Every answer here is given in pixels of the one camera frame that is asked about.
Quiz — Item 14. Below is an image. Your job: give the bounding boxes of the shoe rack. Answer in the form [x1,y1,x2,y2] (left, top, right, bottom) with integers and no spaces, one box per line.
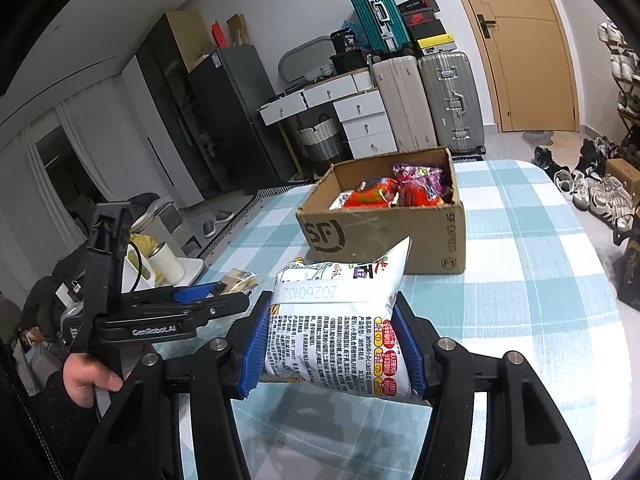
[597,18,640,152]

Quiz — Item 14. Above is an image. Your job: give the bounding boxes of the silver suitcase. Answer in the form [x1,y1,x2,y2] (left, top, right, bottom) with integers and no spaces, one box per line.
[418,50,486,157]

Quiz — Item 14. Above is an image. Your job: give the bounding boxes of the cream wafer biscuit packet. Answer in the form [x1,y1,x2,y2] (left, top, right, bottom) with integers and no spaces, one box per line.
[219,268,258,295]

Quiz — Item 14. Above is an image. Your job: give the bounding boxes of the red silver chip bag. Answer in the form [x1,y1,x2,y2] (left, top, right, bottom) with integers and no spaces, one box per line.
[264,237,414,403]

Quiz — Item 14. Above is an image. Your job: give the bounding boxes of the black refrigerator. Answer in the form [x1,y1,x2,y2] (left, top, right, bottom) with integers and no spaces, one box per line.
[189,44,296,193]

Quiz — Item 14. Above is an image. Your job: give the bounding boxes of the red white snack bag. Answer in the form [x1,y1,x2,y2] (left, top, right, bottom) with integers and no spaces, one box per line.
[329,190,352,210]

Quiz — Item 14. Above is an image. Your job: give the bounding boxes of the cardboard SF shipping box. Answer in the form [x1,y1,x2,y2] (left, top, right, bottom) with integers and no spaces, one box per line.
[295,148,466,274]

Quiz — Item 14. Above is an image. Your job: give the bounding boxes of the small cardboard box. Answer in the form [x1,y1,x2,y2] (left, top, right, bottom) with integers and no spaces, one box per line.
[605,158,640,204]

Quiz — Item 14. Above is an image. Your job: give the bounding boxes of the red corn snack bag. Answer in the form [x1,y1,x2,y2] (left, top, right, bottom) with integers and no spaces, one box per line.
[343,177,399,208]

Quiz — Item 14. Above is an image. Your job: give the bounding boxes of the plaid teal tablecloth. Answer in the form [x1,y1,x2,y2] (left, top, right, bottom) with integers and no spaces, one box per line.
[150,158,637,480]

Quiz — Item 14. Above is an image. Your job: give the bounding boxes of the white thermos cup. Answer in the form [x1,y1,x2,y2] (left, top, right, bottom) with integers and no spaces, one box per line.
[149,242,186,285]

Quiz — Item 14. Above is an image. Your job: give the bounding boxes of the teal suitcase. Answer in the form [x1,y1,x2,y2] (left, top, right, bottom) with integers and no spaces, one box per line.
[350,0,413,55]

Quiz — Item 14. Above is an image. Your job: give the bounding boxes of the purple candy snack bag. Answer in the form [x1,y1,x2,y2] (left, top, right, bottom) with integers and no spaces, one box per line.
[392,162,446,196]

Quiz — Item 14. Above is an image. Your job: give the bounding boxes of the grey oval mirror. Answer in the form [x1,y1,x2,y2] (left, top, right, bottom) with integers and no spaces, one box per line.
[278,36,335,84]

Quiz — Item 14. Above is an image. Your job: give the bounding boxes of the wooden door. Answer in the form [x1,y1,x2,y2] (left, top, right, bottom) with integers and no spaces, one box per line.
[461,0,578,132]

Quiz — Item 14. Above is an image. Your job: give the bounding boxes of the beige suitcase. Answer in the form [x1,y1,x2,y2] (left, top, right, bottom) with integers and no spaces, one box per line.
[371,55,438,153]

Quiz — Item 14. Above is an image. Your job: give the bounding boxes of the woven laundry basket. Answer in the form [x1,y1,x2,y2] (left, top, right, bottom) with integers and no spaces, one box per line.
[298,117,344,162]

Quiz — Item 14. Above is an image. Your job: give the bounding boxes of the white drawer desk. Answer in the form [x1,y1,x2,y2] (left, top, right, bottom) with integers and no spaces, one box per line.
[258,68,397,159]

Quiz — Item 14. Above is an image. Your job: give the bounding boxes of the red Oreo pie packet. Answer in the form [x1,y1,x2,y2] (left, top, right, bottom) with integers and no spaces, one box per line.
[398,182,445,207]

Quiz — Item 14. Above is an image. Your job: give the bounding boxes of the person's left hand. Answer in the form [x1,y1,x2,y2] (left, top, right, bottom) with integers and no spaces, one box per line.
[62,353,122,408]

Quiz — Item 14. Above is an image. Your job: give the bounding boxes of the stacked shoe boxes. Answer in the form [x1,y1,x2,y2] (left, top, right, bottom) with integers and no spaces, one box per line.
[397,0,457,58]

